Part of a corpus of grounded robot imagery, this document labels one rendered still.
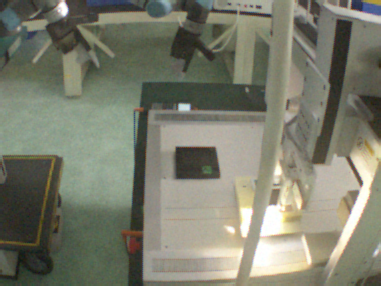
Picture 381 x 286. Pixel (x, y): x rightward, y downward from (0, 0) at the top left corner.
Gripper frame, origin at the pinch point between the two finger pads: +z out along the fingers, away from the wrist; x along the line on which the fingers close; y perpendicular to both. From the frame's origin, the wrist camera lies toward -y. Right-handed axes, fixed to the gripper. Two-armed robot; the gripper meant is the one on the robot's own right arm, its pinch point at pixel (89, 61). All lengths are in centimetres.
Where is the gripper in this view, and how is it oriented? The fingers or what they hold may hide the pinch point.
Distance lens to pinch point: 127.7
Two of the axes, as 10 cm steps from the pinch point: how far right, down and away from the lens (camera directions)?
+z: 3.3, 6.6, 6.8
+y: -7.3, 6.3, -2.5
